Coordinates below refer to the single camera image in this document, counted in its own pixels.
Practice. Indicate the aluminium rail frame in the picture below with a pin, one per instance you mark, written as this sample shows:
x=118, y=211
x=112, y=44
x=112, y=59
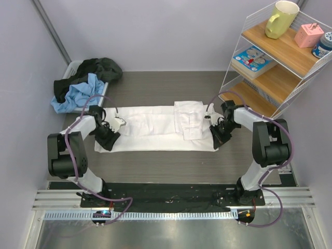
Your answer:
x=296, y=227

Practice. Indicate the pink cube box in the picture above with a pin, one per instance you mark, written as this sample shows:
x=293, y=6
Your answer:
x=308, y=35

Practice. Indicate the white slotted cable duct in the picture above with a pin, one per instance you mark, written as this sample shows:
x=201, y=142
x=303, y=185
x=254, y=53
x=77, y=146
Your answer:
x=105, y=215

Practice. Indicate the yellow green mug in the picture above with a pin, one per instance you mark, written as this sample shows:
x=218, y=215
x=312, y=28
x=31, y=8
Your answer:
x=283, y=14

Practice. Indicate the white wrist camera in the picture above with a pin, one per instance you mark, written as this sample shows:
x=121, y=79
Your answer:
x=211, y=115
x=116, y=123

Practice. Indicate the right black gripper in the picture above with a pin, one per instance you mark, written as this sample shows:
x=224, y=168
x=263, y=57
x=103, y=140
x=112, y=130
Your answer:
x=219, y=139

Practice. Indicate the white long sleeve shirt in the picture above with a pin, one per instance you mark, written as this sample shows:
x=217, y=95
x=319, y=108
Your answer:
x=179, y=127

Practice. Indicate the grey plastic basket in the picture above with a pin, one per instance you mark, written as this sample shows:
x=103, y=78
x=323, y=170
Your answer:
x=70, y=71

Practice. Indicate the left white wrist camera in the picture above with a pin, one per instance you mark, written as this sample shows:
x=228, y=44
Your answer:
x=116, y=123

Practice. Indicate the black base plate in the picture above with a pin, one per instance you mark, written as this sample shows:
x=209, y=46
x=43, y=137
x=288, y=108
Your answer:
x=170, y=198

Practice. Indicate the black shirt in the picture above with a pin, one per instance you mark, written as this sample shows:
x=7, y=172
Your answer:
x=106, y=70

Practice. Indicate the blue white tin can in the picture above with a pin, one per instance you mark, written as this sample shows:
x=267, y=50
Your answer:
x=323, y=46

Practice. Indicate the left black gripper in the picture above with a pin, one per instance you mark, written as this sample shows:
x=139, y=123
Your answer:
x=108, y=143

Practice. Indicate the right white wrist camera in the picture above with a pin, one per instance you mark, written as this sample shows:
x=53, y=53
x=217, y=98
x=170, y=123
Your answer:
x=211, y=115

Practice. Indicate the blue white book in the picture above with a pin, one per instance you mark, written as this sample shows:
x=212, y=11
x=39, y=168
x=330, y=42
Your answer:
x=252, y=62

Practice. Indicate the white wire wooden shelf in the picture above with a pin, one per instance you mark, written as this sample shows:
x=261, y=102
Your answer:
x=273, y=91

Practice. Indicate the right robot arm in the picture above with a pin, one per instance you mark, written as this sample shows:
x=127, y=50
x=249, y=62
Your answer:
x=271, y=146

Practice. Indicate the light blue shirt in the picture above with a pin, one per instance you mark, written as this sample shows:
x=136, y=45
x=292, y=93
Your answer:
x=78, y=94

